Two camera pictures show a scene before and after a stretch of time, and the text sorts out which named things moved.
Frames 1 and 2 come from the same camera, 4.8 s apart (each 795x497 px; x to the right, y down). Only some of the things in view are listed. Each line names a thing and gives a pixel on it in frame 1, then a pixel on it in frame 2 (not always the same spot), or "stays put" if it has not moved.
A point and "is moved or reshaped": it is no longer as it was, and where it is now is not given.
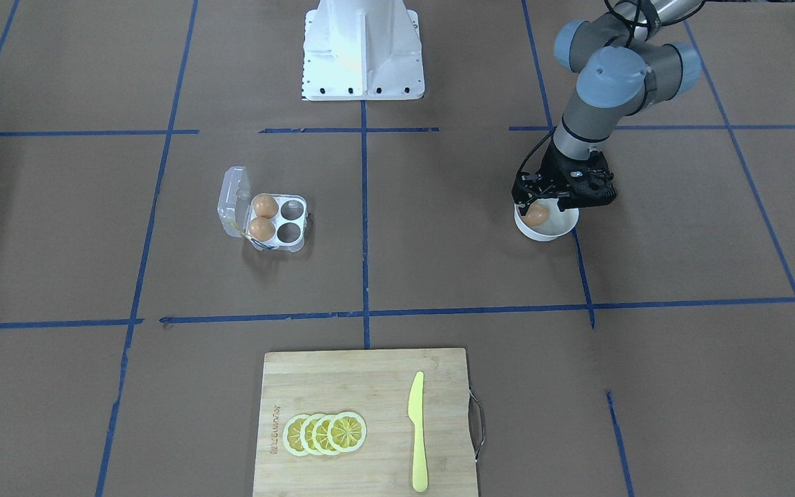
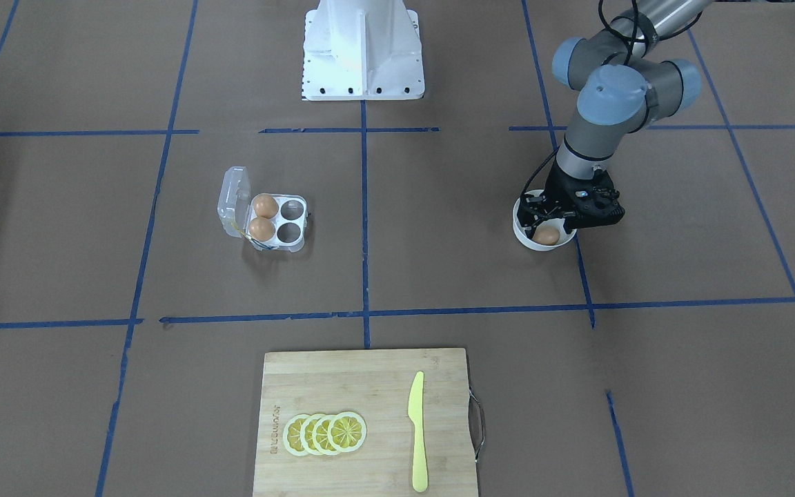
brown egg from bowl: [536, 215] is moved or reshaped
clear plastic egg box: [236, 212] stays put
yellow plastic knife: [415, 416] stays put
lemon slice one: [347, 432] stays put
